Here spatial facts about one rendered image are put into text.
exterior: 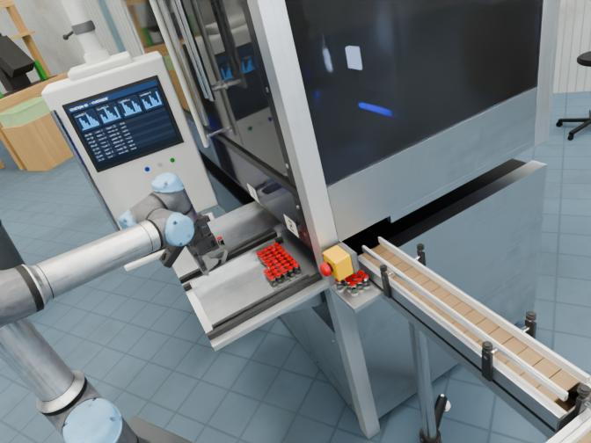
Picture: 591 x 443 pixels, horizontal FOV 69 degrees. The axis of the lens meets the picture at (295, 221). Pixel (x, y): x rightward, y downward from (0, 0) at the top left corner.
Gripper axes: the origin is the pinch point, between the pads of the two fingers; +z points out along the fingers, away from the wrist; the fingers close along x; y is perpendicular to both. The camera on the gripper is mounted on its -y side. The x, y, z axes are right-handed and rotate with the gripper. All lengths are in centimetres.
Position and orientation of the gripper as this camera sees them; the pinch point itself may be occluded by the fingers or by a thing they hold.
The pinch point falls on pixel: (204, 273)
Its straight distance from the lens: 138.6
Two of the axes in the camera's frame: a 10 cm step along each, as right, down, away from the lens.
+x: -5.3, -4.2, 7.3
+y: 8.1, -4.9, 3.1
